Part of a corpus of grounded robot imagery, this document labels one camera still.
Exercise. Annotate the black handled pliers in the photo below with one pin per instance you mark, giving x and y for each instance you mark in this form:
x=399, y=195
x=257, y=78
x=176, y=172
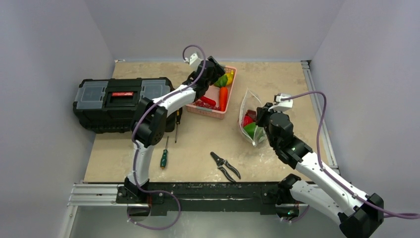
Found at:
x=223, y=165

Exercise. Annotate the red apple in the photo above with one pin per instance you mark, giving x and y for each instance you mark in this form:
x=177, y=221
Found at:
x=246, y=121

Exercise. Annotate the black yellow handled screwdriver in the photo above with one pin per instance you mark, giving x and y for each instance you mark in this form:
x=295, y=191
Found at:
x=177, y=122

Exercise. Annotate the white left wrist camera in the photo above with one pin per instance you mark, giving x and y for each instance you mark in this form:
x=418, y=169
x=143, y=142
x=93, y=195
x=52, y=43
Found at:
x=194, y=61

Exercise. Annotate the orange carrot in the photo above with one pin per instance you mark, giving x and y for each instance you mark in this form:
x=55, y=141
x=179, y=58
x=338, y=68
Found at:
x=223, y=98

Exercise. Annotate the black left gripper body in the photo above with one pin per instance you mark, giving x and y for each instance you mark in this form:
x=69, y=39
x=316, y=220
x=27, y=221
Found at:
x=217, y=73

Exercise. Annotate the clear dotted zip top bag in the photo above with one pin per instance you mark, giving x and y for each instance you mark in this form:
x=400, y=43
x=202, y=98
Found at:
x=250, y=101

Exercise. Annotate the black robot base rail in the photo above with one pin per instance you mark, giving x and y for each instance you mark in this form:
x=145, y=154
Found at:
x=266, y=198

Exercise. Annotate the purple grape bunch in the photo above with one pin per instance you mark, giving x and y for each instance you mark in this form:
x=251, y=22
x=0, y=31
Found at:
x=206, y=105

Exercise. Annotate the black plastic toolbox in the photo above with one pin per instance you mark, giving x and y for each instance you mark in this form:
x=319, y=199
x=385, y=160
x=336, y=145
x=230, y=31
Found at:
x=109, y=105

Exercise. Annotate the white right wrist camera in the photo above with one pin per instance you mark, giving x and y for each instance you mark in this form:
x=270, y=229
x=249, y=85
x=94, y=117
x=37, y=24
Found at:
x=282, y=102

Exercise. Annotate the yellow banana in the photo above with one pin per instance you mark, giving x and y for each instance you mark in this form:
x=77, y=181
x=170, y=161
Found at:
x=230, y=77

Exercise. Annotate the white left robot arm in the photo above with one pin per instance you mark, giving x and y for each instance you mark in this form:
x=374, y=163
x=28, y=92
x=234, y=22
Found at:
x=150, y=119

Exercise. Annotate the dark red mangosteen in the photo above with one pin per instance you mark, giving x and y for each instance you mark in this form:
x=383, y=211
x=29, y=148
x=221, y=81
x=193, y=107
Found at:
x=252, y=114

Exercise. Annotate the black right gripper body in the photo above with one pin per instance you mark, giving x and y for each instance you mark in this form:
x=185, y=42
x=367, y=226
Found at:
x=262, y=116

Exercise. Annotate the green bell pepper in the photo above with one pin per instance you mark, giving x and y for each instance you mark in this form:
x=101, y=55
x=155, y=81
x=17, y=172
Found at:
x=254, y=131

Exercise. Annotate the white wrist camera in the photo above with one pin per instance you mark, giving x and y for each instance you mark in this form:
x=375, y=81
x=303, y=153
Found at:
x=194, y=61
x=282, y=102

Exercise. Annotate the red chili pepper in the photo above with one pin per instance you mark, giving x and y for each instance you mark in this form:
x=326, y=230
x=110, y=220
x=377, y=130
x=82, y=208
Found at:
x=208, y=101

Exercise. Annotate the green handled screwdriver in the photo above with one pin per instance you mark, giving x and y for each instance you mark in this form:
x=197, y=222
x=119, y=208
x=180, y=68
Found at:
x=163, y=161

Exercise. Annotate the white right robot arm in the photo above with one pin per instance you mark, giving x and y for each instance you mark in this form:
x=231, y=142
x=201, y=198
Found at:
x=357, y=213

